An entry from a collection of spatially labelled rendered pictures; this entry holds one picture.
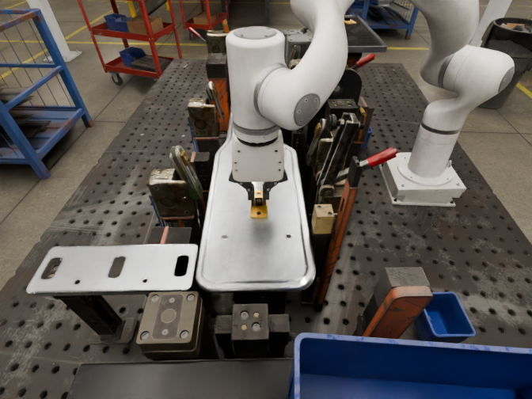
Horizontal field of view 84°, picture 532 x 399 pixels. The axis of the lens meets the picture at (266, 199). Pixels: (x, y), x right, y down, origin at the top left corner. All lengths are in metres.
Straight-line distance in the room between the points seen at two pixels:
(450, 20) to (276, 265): 0.65
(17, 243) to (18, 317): 1.35
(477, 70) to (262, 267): 0.76
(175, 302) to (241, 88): 0.33
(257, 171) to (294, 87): 0.21
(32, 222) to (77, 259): 1.81
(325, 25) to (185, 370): 0.49
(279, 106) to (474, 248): 0.89
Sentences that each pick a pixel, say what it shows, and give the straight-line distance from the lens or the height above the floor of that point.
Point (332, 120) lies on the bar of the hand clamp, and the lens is 0.53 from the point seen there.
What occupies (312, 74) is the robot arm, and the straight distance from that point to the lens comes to 0.41.
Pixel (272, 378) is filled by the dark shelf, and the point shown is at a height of 1.03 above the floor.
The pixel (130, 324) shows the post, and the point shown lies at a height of 0.70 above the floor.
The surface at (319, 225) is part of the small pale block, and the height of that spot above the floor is 1.04.
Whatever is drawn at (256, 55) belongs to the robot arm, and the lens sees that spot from 0.44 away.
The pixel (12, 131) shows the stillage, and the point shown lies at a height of 0.42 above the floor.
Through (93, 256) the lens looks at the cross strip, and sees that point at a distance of 0.66.
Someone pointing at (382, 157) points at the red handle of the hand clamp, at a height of 1.13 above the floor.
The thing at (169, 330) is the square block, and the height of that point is 1.06.
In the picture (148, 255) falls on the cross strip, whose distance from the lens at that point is 0.62.
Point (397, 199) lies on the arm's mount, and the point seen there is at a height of 0.72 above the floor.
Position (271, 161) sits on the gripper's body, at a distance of 0.55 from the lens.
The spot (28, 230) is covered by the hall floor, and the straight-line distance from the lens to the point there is 2.43.
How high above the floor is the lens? 1.47
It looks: 45 degrees down
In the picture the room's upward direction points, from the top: straight up
